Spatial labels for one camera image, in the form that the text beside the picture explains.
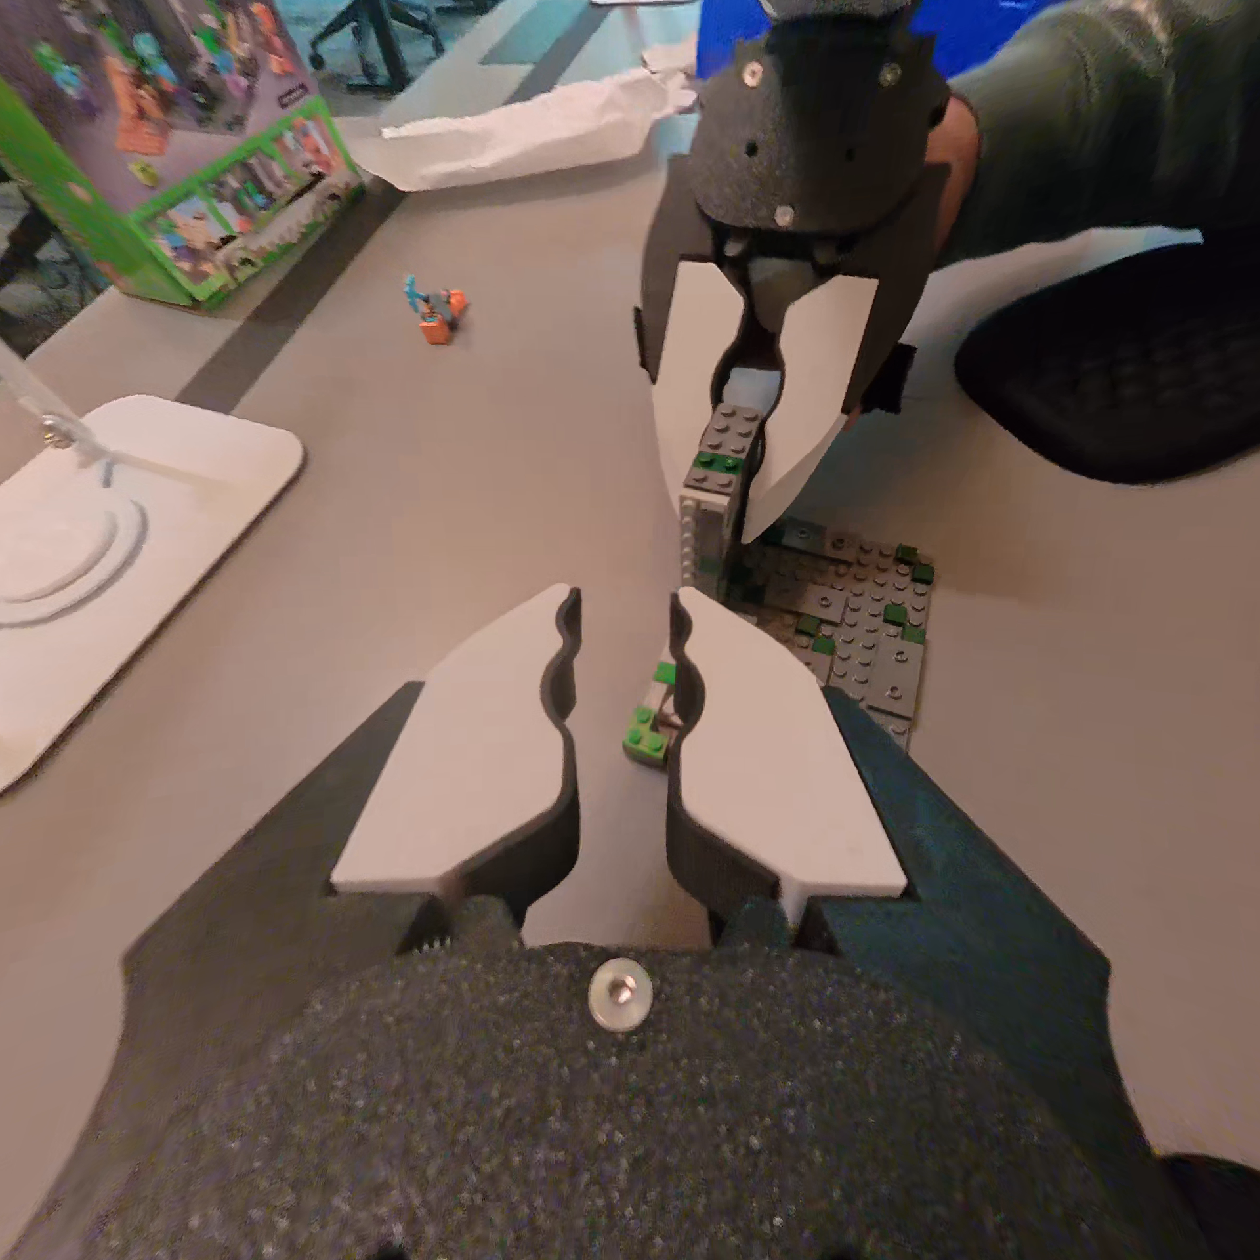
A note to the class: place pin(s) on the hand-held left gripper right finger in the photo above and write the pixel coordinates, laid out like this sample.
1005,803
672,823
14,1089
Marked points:
788,778

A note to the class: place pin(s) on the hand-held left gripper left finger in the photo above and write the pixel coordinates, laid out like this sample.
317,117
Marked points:
463,767

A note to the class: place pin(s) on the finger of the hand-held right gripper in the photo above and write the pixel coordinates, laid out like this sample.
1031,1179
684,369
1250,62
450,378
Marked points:
822,393
689,365

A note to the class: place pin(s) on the small green white brick piece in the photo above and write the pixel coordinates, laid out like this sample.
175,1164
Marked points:
646,734

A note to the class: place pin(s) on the grey toy brick build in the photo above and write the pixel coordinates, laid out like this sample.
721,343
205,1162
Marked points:
858,631

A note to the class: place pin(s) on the light grey long brick plate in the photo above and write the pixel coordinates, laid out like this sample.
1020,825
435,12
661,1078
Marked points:
704,547

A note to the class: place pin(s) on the person's right forearm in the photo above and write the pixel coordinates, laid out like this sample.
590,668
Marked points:
1084,128

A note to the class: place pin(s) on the grey desk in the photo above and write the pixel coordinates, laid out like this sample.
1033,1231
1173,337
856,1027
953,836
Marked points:
444,513

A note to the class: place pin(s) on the person's right hand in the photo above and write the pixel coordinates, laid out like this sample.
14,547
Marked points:
957,167

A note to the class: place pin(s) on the blue plastic bin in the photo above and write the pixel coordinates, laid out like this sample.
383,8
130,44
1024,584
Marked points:
985,40

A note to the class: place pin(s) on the orange toy brick figure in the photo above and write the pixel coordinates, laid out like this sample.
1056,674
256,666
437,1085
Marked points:
439,320

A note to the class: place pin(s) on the crumpled white paper bag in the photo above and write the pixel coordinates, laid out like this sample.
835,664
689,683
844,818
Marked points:
532,128

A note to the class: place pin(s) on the white lamp base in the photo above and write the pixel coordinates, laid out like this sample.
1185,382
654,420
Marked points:
119,552

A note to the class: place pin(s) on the black office chair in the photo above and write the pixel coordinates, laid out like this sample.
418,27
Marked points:
381,40

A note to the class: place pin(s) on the green toy brick set box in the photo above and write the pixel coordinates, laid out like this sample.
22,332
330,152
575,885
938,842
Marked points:
168,158

